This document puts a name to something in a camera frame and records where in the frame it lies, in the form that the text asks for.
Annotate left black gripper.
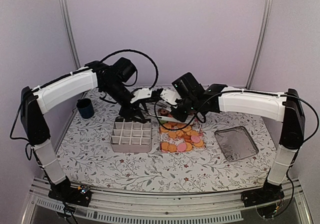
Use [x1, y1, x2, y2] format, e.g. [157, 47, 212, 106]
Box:
[102, 80, 149, 124]

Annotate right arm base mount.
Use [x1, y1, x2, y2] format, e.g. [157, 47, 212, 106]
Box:
[241, 182, 285, 207]

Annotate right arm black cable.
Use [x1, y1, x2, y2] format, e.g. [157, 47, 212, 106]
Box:
[153, 90, 316, 145]

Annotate silver tin lid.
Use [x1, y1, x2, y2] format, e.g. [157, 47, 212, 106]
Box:
[214, 126, 259, 163]

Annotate left aluminium frame post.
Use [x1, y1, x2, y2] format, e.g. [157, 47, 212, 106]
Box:
[59, 0, 81, 69]

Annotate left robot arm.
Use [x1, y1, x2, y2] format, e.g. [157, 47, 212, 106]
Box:
[21, 57, 152, 201]

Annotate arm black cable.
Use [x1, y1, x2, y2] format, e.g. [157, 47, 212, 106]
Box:
[99, 49, 160, 90]
[153, 90, 316, 145]

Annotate aluminium front rail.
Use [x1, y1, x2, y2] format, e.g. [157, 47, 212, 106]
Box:
[21, 178, 314, 224]

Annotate chocolate donut cookie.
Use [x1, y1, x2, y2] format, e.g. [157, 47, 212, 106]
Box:
[159, 108, 170, 117]

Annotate metal tin with white dividers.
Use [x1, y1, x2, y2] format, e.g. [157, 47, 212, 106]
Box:
[110, 116, 152, 153]

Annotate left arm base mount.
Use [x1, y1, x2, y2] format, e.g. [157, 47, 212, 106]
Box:
[48, 184, 92, 207]

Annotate metal serving tongs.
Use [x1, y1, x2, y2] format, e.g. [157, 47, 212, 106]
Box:
[146, 112, 176, 122]

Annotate pink round cookie right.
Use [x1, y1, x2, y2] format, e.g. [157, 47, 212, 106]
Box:
[190, 135, 201, 143]

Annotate dark blue cup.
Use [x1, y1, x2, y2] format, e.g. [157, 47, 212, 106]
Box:
[76, 98, 95, 119]

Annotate right aluminium frame post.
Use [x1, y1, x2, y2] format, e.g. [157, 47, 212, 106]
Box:
[245, 0, 273, 89]

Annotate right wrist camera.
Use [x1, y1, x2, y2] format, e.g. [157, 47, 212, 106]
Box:
[160, 88, 181, 106]

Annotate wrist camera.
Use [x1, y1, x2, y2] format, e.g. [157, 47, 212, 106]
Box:
[130, 88, 160, 104]
[160, 88, 181, 106]

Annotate aluminium frame post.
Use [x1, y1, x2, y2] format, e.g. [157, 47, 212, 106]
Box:
[245, 0, 273, 89]
[59, 0, 81, 69]

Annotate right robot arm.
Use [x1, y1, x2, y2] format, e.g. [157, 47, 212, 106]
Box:
[160, 72, 305, 202]

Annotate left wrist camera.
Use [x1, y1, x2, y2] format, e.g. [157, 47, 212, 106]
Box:
[130, 88, 160, 104]

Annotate floral tablecloth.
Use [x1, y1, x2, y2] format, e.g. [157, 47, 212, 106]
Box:
[57, 90, 277, 193]

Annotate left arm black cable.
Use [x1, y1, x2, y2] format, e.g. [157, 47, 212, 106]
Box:
[99, 49, 160, 90]

